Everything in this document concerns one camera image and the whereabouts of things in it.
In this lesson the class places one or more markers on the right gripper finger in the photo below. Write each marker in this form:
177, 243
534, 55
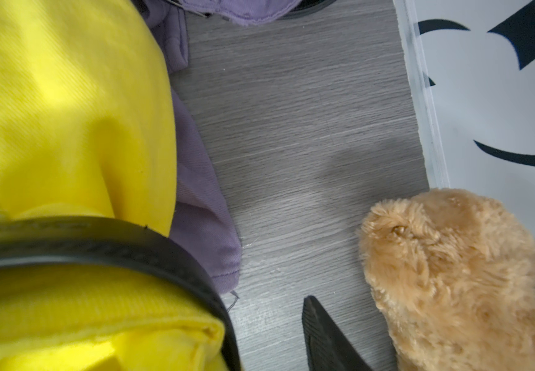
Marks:
327, 348

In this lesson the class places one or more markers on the purple trousers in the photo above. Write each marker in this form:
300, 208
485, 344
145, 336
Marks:
202, 223

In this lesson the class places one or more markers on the yellow trousers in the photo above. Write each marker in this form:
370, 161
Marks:
87, 128

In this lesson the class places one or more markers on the brown teddy bear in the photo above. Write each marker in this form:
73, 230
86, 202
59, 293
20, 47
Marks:
453, 274

